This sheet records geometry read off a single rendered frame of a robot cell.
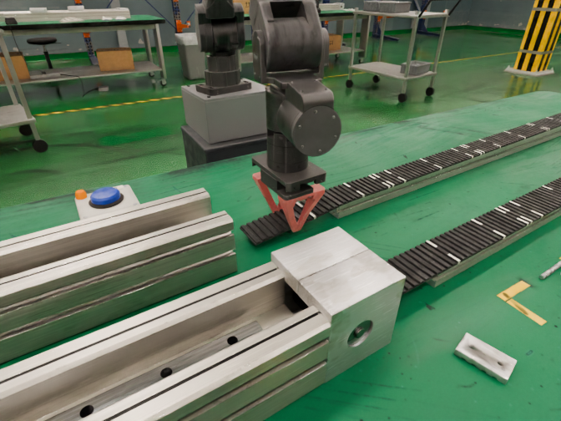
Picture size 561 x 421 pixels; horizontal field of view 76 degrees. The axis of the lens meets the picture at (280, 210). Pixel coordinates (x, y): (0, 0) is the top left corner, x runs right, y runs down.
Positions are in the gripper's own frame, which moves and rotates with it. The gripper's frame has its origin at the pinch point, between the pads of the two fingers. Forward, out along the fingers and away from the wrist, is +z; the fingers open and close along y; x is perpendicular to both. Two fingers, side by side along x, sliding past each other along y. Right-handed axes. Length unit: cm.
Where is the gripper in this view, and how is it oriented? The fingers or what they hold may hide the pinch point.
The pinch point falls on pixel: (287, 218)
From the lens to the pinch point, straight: 56.0
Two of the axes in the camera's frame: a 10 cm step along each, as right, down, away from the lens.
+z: 0.0, 8.5, 5.3
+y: 5.2, 4.5, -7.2
